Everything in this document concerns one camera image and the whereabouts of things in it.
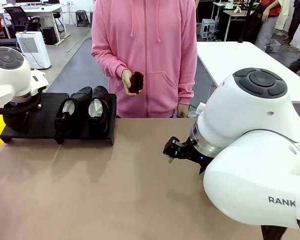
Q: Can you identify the person's right forearm pink sleeve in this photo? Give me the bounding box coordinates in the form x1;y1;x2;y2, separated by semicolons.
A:
91;46;131;81

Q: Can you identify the white office desk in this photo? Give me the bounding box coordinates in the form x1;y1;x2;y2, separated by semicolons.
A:
0;3;71;47

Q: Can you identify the brown shoe brush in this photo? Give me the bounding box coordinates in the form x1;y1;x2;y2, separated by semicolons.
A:
129;71;145;94

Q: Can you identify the black office chair seat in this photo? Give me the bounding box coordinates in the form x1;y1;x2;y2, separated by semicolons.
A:
0;37;19;50

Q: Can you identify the grey plastic bin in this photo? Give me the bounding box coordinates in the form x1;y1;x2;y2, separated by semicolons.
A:
266;38;282;53

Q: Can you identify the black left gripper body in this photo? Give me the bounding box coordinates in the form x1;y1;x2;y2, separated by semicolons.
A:
0;96;43;117

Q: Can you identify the grey plastic stool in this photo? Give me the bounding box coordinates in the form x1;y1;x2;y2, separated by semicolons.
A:
75;9;88;27

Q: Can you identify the white air purifier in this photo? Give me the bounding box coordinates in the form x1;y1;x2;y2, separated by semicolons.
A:
15;31;52;70

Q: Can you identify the black desk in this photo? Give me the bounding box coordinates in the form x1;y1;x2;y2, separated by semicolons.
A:
216;2;262;43

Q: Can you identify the person's pink hoodie torso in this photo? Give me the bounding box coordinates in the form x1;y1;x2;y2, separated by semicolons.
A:
91;0;198;119

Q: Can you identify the person's left hand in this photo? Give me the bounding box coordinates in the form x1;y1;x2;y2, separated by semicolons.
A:
177;103;190;118

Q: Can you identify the black computer tower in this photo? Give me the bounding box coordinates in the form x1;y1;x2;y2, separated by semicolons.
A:
42;26;58;46

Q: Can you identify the person's left forearm pink sleeve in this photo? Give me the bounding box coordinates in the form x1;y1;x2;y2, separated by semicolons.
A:
177;49;198;106

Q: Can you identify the black mesh office chair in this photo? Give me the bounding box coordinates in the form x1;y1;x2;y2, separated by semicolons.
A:
3;6;45;38

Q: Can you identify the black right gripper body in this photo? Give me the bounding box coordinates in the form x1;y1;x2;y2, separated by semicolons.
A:
162;136;216;174

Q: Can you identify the white computer case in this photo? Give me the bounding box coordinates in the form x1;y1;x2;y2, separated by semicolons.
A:
201;18;217;41

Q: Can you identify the mannequin with orange top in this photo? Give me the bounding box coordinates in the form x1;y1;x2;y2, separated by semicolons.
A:
254;0;283;50

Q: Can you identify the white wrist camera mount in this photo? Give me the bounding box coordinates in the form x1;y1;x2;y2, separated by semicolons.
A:
195;101;207;119

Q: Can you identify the person's right hand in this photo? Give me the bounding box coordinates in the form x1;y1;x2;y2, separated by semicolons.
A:
121;69;140;97

